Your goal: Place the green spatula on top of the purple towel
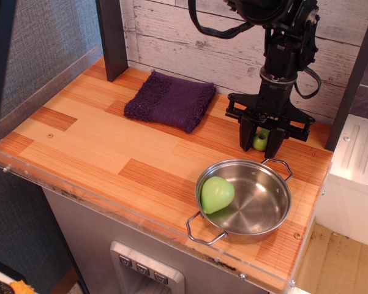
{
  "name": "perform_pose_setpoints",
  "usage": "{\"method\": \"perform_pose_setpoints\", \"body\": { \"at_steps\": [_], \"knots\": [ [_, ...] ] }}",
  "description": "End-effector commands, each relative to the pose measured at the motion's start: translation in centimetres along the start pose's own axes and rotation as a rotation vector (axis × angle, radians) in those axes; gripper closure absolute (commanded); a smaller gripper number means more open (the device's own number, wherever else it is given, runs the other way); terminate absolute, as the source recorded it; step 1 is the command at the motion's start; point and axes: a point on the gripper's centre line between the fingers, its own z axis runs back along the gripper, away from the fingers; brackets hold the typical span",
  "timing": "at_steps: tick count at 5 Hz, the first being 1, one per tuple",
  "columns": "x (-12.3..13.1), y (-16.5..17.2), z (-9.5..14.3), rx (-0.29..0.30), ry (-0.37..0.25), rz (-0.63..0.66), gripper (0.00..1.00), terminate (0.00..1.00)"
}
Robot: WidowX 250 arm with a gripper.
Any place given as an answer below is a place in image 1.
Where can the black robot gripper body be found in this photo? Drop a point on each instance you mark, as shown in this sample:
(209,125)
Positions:
(271,108)

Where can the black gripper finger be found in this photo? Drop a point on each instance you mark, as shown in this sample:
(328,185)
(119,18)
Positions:
(247,131)
(275,140)

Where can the green handled grey spatula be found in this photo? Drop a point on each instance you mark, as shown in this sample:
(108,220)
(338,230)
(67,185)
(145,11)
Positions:
(260,140)

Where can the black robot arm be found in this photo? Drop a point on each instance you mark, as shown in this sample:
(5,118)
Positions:
(290,29)

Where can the purple folded towel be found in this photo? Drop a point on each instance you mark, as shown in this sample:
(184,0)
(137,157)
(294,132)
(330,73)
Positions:
(171,101)

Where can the clear acrylic guard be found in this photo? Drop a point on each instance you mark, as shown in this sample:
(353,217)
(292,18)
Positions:
(81,145)

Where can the stainless steel pot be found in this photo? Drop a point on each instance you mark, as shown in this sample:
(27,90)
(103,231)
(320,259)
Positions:
(262,202)

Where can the green toy pear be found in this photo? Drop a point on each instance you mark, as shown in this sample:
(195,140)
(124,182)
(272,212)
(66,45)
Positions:
(216,194)

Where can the white toy sink unit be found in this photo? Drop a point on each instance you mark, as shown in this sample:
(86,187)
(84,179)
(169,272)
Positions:
(343,204)

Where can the silver dispenser button panel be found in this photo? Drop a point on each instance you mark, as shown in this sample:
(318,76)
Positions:
(139,273)

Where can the grey toy fridge cabinet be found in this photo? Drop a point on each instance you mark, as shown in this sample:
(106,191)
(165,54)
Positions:
(89,234)

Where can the orange object at corner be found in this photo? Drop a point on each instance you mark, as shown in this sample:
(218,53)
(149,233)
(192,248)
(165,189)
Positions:
(20,287)

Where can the dark right shelf post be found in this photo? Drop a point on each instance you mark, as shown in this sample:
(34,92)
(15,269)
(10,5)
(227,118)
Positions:
(349,95)

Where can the dark shelf post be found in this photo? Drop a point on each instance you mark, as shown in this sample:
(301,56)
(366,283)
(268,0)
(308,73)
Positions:
(349,95)
(112,37)

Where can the dark left shelf post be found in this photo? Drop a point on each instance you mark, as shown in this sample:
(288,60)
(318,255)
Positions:
(112,37)

